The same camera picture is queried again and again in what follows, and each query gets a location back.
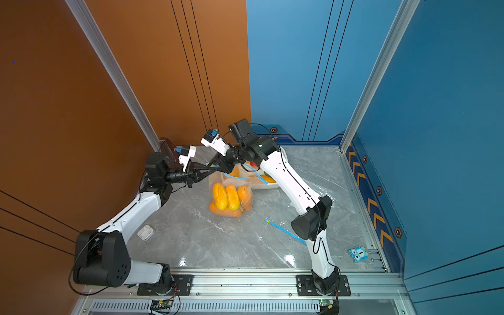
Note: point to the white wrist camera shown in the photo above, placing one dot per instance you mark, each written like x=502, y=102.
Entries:
x=185, y=154
x=212, y=139

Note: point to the white earbuds case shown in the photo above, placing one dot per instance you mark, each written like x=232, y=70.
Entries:
x=146, y=232

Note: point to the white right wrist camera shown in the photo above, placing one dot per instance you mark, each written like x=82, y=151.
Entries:
x=212, y=139

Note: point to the small blue owl toy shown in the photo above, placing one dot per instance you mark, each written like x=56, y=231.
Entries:
x=358, y=254

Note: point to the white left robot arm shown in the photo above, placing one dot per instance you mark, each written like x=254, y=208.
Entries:
x=101, y=255

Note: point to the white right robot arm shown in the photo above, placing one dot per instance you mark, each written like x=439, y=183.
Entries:
x=313, y=210

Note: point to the white fruit bowl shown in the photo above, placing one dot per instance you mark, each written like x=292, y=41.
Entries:
x=251, y=174

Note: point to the yellow orange mango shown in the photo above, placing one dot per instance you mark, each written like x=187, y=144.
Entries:
x=220, y=196

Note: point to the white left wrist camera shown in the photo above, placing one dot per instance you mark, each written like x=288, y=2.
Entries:
x=185, y=154

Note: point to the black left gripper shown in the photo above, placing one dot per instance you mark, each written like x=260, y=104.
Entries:
x=194, y=177

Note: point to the aluminium front rail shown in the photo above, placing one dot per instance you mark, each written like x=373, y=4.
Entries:
x=257, y=291

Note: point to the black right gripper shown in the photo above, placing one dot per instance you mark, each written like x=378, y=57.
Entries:
x=224, y=165

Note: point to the clear zip-top bag blue zipper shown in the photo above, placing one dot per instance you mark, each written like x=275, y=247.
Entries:
x=218, y=178

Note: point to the green circuit board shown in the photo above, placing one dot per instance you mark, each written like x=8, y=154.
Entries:
x=161, y=305

